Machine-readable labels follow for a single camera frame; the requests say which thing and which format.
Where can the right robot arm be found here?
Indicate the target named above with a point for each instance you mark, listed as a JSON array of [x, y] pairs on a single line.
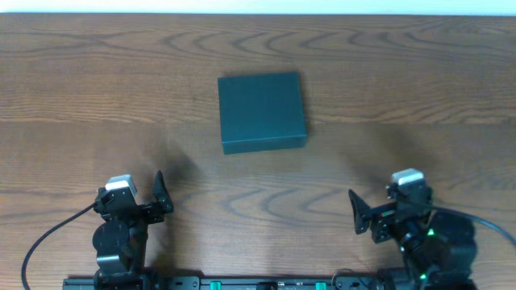
[[437, 248]]

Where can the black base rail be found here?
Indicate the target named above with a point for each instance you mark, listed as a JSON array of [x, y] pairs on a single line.
[[217, 283]]

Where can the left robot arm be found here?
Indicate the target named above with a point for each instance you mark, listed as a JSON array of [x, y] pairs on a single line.
[[121, 241]]

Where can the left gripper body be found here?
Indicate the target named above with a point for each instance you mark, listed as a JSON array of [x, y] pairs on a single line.
[[143, 210]]

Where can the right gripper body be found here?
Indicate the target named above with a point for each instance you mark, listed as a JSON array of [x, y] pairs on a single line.
[[379, 219]]

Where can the black gift box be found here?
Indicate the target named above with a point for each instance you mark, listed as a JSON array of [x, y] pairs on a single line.
[[261, 112]]

